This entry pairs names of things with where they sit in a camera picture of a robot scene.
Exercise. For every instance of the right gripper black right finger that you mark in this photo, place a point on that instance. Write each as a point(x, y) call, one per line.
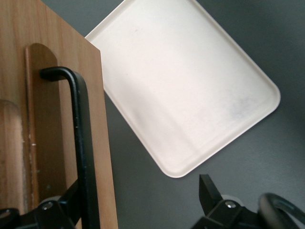
point(221, 212)

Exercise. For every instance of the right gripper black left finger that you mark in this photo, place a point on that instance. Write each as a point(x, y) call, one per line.
point(59, 212)

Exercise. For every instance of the oak wooden drawer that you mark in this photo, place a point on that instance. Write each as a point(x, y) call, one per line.
point(102, 143)

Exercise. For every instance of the cream rectangular plastic tray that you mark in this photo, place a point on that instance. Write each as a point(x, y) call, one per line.
point(186, 83)

